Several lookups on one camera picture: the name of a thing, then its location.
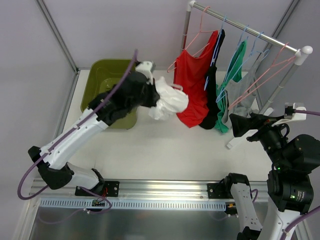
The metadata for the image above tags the green tank top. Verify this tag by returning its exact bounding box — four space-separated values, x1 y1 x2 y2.
214 40 247 134

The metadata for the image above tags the grey tank top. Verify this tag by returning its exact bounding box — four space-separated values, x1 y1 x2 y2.
221 53 265 130

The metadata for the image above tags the pink wire hanger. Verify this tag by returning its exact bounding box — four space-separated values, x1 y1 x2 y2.
228 43 301 110

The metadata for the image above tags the silver white clothes rack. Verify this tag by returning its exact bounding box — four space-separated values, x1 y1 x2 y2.
153 0 314 150

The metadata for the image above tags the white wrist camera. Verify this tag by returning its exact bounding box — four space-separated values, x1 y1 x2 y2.
135 61 156 85
271 102 307 127

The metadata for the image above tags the black tank top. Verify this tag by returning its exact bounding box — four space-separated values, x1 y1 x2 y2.
198 29 226 130

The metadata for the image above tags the white slotted cable duct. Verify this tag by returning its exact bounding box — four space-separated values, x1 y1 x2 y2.
39 197 227 212

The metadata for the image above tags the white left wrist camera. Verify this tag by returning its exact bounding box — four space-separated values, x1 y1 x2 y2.
135 61 156 85

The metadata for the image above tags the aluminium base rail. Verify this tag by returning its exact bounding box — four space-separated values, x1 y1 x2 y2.
29 178 269 202

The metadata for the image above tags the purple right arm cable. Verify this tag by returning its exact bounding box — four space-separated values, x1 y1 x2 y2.
249 109 320 235

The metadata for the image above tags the pink hanger with red top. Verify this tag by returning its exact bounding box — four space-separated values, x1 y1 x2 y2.
167 5 212 74

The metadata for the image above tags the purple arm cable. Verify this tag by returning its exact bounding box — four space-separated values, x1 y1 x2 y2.
249 109 320 235
16 48 140 201

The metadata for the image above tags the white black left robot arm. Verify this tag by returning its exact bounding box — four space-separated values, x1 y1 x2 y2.
28 70 160 196

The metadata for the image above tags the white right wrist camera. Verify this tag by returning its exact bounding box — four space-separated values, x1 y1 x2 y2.
271 102 307 127

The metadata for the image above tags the olive green plastic basket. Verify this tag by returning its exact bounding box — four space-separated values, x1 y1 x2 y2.
80 59 137 130

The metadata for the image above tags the red tank top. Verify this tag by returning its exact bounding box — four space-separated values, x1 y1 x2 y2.
173 30 219 128

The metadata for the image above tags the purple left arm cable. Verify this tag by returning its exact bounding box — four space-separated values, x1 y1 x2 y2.
16 48 140 201

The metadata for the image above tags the white tank top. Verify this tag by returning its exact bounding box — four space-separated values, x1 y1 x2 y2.
148 76 189 121

